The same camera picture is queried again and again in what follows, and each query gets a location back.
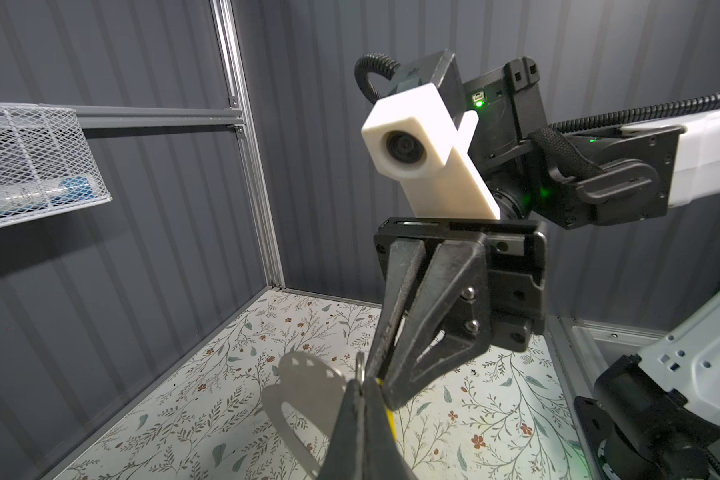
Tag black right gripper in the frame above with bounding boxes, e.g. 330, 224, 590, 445
365, 218, 547, 411

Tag black left gripper left fingers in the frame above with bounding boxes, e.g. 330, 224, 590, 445
317, 380, 365, 480

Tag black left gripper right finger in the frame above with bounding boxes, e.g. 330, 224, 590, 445
362, 378, 415, 480

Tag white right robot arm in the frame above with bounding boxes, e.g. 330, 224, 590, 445
354, 50, 720, 479

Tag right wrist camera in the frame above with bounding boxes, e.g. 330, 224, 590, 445
354, 50, 501, 220

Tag white wire mesh basket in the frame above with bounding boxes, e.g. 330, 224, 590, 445
0, 103, 112, 228

